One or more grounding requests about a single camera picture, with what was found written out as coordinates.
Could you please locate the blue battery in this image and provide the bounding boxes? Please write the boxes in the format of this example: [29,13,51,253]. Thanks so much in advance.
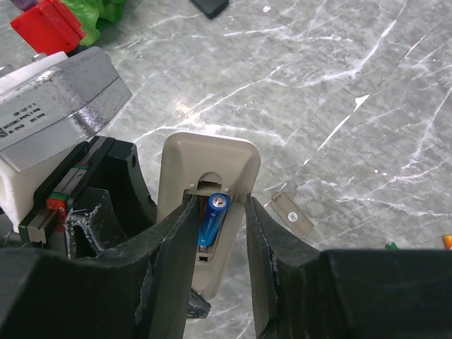
[198,193,230,249]

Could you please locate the beige battery cover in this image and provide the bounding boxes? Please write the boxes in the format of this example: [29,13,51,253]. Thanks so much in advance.
[270,191,314,239]

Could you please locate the black slim remote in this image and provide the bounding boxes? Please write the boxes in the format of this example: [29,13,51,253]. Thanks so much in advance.
[191,0,230,19]

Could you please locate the green romaine lettuce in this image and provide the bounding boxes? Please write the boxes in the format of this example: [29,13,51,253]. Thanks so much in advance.
[62,0,127,47]

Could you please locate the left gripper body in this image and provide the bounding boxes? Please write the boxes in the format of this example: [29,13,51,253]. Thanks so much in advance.
[18,137,157,258]

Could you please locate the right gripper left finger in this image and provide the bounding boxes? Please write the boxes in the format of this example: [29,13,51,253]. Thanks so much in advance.
[1,197,199,338]

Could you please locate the beige white remote control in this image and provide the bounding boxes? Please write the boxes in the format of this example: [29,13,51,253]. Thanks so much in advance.
[157,132,261,300]

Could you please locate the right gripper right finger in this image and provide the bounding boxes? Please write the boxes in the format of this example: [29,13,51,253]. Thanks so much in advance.
[245,196,451,338]

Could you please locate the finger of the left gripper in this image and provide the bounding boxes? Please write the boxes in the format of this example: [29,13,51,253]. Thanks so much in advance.
[186,288,211,319]

